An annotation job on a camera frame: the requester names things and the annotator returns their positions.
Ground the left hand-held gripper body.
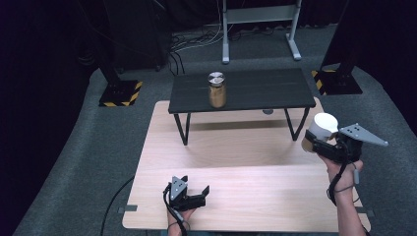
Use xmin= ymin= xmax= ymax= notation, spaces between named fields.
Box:
xmin=164 ymin=176 xmax=208 ymax=211

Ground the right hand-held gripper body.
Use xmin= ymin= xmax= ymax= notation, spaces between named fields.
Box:
xmin=312 ymin=123 xmax=389 ymax=164

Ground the paper cup with white lid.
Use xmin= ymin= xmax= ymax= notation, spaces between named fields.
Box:
xmin=301 ymin=112 xmax=339 ymax=153

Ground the black metal rack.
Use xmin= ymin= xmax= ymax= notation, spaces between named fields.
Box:
xmin=167 ymin=67 xmax=317 ymax=147

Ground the glass jar with silver lid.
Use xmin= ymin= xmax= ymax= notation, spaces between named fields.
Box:
xmin=207 ymin=71 xmax=227 ymax=109

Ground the person's left hand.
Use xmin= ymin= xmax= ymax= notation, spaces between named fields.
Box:
xmin=166 ymin=207 xmax=198 ymax=227

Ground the person's right hand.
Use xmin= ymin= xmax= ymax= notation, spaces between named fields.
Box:
xmin=319 ymin=154 xmax=365 ymax=198

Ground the black stand with striped base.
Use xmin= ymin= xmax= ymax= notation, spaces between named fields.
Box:
xmin=92 ymin=29 xmax=144 ymax=108
xmin=311 ymin=0 xmax=364 ymax=96

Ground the white metal stand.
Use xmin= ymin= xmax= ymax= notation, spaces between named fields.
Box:
xmin=221 ymin=0 xmax=303 ymax=65

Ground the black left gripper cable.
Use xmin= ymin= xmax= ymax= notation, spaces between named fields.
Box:
xmin=162 ymin=182 xmax=189 ymax=236

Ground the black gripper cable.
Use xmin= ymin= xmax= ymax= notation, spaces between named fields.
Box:
xmin=162 ymin=182 xmax=189 ymax=236
xmin=327 ymin=140 xmax=350 ymax=207

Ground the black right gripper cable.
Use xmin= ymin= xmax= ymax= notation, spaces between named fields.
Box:
xmin=327 ymin=140 xmax=350 ymax=207

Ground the black cable beside table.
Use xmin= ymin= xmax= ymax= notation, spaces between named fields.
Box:
xmin=99 ymin=176 xmax=136 ymax=236

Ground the black floor cable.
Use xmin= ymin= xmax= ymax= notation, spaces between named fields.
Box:
xmin=168 ymin=50 xmax=187 ymax=77

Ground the white floor cable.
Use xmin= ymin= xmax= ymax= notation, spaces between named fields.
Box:
xmin=170 ymin=28 xmax=228 ymax=54

